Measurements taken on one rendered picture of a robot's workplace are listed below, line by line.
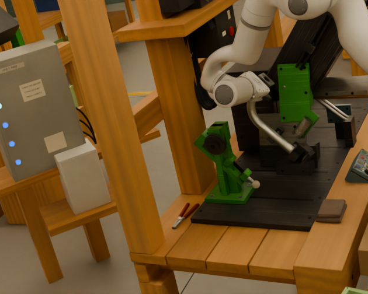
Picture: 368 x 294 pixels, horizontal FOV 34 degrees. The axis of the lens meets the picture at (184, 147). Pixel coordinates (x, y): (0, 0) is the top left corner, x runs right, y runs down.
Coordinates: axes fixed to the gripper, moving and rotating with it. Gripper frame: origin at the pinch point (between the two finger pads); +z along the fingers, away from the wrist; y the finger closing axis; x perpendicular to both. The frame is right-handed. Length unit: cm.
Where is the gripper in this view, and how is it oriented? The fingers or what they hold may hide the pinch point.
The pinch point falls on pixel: (261, 84)
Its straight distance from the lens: 213.4
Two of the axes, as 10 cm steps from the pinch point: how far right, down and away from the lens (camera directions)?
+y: -6.7, -7.1, 2.1
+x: -5.7, 6.8, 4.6
